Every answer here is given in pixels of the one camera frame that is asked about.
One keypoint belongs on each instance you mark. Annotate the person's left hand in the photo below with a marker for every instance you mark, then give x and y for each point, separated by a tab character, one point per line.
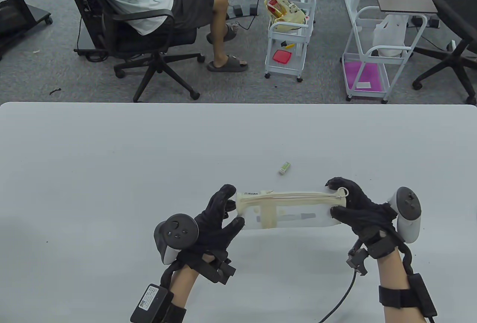
214	226

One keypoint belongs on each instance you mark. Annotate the person's right hand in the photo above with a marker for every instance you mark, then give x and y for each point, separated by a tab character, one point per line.
367	218

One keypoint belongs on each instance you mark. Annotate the translucent pencil pouch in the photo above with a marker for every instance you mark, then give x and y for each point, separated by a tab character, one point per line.
324	220

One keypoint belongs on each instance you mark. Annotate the black and white marker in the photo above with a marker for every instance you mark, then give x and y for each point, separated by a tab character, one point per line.
298	215

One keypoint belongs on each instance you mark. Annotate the person's left forearm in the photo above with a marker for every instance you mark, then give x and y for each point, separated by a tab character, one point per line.
184	282

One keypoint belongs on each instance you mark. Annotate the person's right forearm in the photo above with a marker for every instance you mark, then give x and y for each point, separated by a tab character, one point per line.
391	274

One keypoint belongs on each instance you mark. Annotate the black right forearm sensor box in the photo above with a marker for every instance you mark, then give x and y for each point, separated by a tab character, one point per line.
421	293

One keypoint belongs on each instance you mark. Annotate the black left forearm sensor box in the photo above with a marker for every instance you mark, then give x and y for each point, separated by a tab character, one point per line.
149	300

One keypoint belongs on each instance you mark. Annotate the grey left hand controller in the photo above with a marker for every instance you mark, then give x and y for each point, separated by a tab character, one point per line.
175	229

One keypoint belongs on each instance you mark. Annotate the grey hand controller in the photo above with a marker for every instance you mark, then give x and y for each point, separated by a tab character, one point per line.
175	229
408	211

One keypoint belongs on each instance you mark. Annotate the grey right hand controller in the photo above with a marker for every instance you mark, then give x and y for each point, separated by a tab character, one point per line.
408	211

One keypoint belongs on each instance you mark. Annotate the small white card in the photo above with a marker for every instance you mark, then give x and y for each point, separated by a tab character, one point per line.
363	85

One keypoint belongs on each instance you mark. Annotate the purple mat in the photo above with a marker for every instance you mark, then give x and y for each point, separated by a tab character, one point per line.
369	73

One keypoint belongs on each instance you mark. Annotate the grey sandal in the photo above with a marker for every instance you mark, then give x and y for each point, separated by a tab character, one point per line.
227	65
228	33

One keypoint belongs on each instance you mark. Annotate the white cart with purple mat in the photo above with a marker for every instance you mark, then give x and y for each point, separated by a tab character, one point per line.
387	57

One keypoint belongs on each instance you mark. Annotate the white cart with yellow bag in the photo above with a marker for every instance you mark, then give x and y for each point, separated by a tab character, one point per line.
294	67

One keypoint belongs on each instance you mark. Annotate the red square lid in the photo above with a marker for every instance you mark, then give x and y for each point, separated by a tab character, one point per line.
281	56

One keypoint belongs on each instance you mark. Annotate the white plastic bag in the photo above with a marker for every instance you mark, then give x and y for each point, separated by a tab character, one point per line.
389	35

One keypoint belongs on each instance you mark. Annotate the yellow and black tool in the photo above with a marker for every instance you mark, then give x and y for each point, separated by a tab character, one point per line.
288	45

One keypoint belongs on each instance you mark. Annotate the small black floor scrap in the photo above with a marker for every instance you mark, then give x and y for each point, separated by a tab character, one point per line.
55	91

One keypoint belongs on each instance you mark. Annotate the yellow plastic bag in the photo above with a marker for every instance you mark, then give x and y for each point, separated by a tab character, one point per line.
287	17

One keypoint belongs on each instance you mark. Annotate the black mesh office chair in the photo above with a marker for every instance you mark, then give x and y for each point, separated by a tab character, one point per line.
458	2

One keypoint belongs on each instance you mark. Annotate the black computer tower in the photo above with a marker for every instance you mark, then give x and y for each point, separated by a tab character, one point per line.
80	6

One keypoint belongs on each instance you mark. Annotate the black rolling stand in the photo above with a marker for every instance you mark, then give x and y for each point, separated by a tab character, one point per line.
22	9

